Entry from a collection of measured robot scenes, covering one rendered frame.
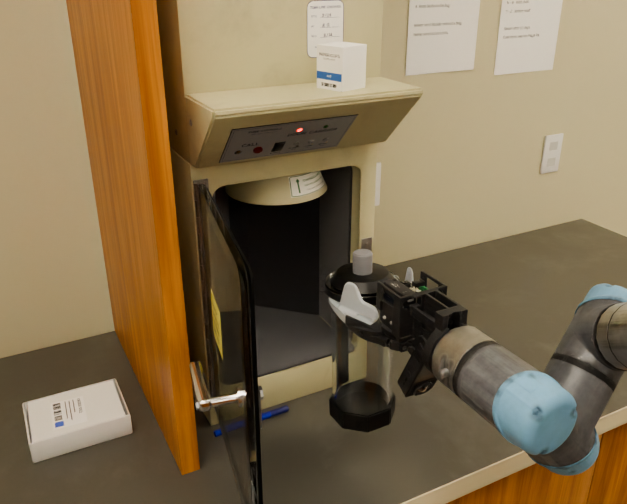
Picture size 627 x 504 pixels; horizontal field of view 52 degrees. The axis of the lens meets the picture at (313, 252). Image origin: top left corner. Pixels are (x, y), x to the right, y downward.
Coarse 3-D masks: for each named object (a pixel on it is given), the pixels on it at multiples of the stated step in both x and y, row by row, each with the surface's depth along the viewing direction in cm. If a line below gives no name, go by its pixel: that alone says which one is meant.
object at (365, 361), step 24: (336, 288) 90; (336, 336) 93; (336, 360) 94; (360, 360) 92; (384, 360) 93; (336, 384) 96; (360, 384) 93; (384, 384) 95; (360, 408) 95; (384, 408) 96
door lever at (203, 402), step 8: (192, 368) 82; (200, 368) 82; (192, 376) 80; (200, 376) 80; (200, 384) 78; (200, 392) 77; (208, 392) 77; (200, 400) 76; (208, 400) 76; (216, 400) 76; (224, 400) 76; (232, 400) 77; (240, 400) 76; (200, 408) 76; (208, 408) 76
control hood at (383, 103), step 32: (192, 96) 87; (224, 96) 87; (256, 96) 87; (288, 96) 87; (320, 96) 87; (352, 96) 88; (384, 96) 90; (416, 96) 93; (192, 128) 88; (224, 128) 83; (352, 128) 95; (384, 128) 99; (192, 160) 91
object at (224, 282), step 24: (216, 216) 80; (216, 240) 80; (216, 264) 83; (240, 264) 67; (216, 288) 86; (240, 288) 67; (240, 312) 69; (240, 336) 71; (216, 360) 97; (240, 360) 73; (216, 384) 101; (240, 384) 76; (216, 408) 106; (240, 408) 78; (240, 432) 81; (240, 456) 84; (240, 480) 87
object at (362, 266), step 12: (360, 252) 90; (348, 264) 94; (360, 264) 90; (372, 264) 94; (336, 276) 91; (348, 276) 90; (360, 276) 90; (372, 276) 90; (384, 276) 90; (360, 288) 88; (372, 288) 88
